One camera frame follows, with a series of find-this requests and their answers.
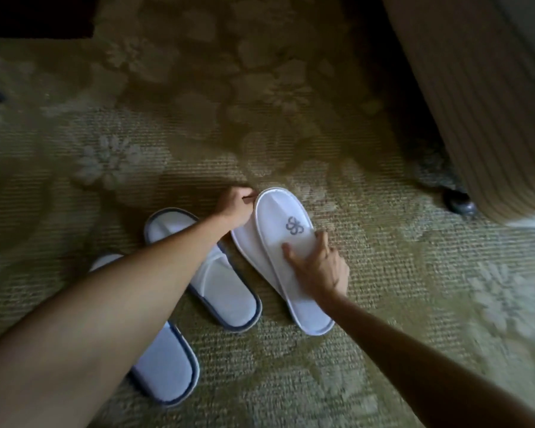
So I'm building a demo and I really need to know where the white slipper with blue trim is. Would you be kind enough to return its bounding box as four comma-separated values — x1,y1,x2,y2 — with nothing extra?
88,252,201,407
143,207,263,333

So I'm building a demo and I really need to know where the white slipper with grey emblem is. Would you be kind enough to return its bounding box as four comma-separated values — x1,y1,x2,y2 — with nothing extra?
252,187,336,337

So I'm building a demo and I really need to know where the beige striped armchair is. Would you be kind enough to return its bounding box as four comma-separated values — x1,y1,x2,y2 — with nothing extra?
378,0,535,229

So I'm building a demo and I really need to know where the plain white slipper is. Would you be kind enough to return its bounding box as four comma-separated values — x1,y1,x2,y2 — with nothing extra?
230,226,295,304

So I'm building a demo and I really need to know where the dark round furniture foot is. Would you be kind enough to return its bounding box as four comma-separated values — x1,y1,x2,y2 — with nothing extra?
443,189,479,217

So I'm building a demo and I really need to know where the person's left hand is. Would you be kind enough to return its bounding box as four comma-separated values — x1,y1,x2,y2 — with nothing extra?
214,186,259,230

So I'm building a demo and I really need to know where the person's right hand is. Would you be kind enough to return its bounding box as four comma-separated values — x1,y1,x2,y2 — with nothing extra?
281,230,350,304

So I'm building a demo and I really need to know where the person's left forearm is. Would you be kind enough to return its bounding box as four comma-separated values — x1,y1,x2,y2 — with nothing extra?
0,213,240,428

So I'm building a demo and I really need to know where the person's right forearm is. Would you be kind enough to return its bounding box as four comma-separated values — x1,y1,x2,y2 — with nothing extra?
314,290,535,428

